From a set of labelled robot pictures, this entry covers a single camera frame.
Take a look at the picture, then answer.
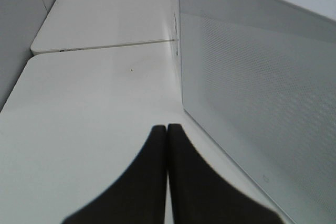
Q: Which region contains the white microwave oven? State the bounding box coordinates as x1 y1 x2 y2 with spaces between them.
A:
175 0 335 61

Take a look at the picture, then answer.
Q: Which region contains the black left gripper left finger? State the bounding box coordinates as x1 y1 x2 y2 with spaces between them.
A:
63 125 166 223

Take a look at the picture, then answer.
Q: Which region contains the white microwave door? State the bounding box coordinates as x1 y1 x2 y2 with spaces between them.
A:
177 0 336 224

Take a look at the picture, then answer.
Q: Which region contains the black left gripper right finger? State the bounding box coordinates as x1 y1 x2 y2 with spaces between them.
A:
167 124 283 223

